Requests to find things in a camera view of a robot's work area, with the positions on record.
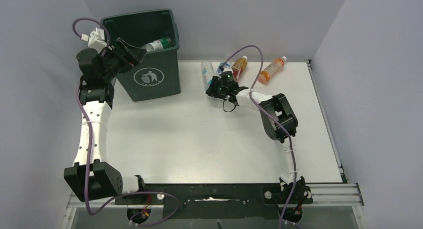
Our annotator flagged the brown tea bottle red label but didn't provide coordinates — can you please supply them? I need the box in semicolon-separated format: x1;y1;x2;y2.
231;56;248;81

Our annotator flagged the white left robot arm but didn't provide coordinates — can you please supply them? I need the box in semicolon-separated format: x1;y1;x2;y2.
64;38;147;202

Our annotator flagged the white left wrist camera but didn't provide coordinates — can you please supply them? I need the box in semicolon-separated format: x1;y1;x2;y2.
80;28;107;53

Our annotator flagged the white blue label bottle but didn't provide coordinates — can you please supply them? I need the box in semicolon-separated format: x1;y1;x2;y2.
201;61;214;91

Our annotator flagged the clear bottle green cap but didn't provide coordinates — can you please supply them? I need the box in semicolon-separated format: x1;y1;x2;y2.
140;37;175;52

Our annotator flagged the orange juice bottle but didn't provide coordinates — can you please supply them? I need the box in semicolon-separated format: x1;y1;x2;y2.
258;56;287;84

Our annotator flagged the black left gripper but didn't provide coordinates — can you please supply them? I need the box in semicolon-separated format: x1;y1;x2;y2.
98;39;146;82

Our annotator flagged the clear bottle blue label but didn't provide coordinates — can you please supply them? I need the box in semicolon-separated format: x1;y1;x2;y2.
216;52;233;76

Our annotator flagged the dark green trash bin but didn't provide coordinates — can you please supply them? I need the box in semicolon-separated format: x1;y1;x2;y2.
101;8;181;101

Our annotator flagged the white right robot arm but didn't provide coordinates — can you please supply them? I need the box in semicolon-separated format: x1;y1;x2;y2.
205;71;313;205

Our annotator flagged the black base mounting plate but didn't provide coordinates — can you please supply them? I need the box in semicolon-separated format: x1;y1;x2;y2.
115;183;313;220

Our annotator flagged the aluminium frame rail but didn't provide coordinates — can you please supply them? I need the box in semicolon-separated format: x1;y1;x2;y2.
59;183;365;229

